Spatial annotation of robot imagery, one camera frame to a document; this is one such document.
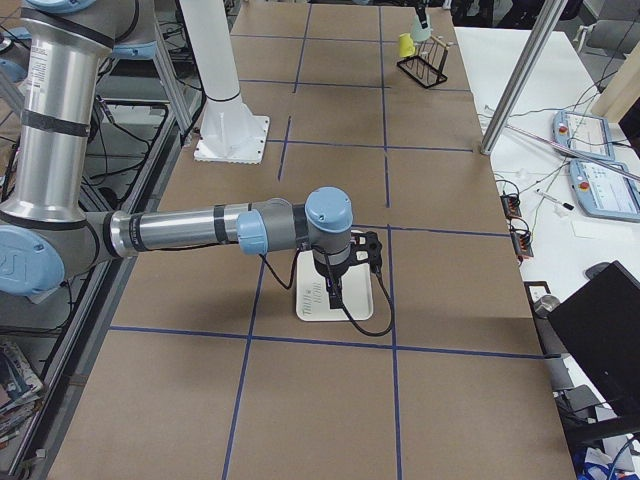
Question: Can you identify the yellow plastic cup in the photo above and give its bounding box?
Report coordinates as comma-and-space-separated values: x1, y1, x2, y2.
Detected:
398, 33, 416, 59

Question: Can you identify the cream bear serving tray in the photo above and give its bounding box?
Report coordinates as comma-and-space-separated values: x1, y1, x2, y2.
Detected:
296, 251, 374, 322

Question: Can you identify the blue teach pendant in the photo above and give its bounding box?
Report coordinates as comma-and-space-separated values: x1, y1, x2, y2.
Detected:
569, 159, 639, 223
553, 110, 615, 161

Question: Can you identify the black marker pen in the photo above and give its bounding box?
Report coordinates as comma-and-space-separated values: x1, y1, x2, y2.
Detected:
535, 189, 575, 211

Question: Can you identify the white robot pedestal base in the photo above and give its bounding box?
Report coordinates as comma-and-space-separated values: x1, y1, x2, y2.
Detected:
180, 0, 270, 164

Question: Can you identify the upper blue teach pendant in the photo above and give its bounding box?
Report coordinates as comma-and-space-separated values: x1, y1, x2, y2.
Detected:
553, 110, 615, 161

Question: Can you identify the black laptop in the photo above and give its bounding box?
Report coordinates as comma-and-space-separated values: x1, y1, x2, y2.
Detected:
548, 261, 639, 416

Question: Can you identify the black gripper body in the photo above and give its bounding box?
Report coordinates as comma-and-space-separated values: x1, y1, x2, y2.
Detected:
349, 231, 383, 267

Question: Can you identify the steel metal cup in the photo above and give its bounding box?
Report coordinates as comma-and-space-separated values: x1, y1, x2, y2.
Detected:
533, 294, 561, 319

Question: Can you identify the aluminium frame post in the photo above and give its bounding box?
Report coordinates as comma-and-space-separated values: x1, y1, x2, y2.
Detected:
480, 0, 567, 156

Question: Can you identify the light green plastic cup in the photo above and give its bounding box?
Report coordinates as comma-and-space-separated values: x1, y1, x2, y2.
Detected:
410, 16, 432, 43

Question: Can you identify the black wire cup rack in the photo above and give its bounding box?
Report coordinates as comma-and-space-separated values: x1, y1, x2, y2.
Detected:
396, 36, 453, 89

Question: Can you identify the lower blue teach pendant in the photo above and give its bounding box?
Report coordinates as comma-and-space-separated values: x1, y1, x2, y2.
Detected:
569, 159, 639, 223

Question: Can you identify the stack of books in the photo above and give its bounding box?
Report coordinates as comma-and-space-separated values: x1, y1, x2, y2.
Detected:
1, 337, 44, 448

